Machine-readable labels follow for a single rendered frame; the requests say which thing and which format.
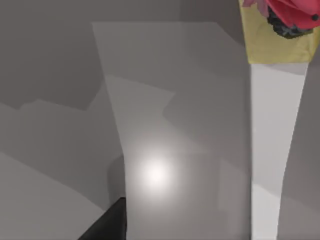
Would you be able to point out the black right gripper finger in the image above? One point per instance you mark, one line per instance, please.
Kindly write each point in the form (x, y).
(112, 222)

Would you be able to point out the red plant pot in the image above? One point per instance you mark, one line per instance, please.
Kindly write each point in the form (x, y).
(287, 15)

